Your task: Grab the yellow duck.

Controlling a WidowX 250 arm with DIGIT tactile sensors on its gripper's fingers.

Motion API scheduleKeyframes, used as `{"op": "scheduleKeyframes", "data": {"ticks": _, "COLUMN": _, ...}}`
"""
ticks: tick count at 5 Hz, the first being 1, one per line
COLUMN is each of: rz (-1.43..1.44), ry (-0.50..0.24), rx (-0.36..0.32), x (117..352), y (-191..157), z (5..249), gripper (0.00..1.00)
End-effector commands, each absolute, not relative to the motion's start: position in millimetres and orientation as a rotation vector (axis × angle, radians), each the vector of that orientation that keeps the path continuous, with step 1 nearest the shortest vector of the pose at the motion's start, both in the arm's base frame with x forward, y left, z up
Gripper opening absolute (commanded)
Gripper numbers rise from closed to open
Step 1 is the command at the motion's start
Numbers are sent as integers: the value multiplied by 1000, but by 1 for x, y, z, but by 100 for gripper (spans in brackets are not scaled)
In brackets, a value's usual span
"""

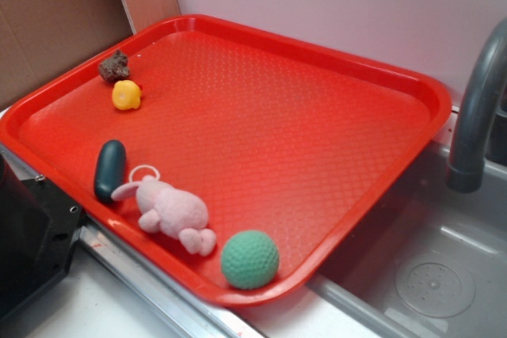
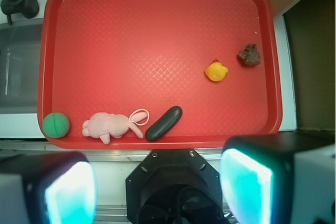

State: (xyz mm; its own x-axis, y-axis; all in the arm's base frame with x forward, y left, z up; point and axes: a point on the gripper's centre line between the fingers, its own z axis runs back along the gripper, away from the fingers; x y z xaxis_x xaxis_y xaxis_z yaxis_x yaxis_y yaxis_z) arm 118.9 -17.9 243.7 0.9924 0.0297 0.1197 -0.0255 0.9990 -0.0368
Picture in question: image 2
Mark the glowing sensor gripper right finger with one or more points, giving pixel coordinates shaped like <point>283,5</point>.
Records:
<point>287,177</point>

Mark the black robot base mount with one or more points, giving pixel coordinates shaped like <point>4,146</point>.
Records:
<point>174,186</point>

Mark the black faucet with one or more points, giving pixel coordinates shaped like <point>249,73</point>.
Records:
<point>28,8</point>

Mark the yellow rubber duck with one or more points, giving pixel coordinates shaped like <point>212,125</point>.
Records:
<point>216,72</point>

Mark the black oblong stone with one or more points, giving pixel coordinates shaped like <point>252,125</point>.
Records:
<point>164,124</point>

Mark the brown rock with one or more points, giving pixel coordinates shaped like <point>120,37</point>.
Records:
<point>250,55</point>

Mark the grey sink basin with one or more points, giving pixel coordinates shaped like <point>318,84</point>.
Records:
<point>20,58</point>

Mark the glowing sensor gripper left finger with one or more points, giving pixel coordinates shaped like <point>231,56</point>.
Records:
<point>48,188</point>

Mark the green textured ball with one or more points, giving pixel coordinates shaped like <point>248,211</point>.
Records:
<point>56,125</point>

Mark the red plastic tray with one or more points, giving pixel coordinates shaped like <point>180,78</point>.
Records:
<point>118,56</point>

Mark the pink plush bunny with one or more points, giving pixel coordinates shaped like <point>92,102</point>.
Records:
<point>105,126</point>

